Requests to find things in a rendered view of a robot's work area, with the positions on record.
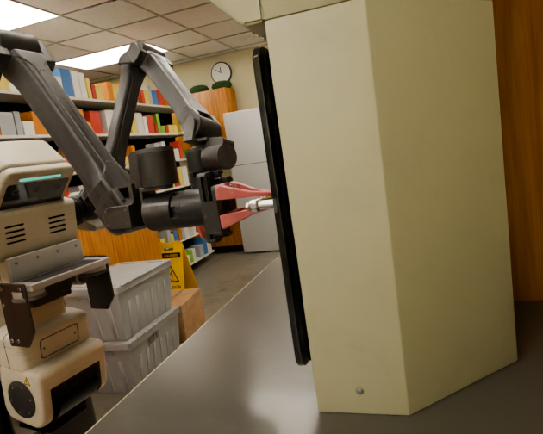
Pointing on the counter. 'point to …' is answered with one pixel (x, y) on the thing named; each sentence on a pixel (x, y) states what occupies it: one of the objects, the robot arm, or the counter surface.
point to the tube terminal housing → (395, 195)
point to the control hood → (245, 14)
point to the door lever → (259, 203)
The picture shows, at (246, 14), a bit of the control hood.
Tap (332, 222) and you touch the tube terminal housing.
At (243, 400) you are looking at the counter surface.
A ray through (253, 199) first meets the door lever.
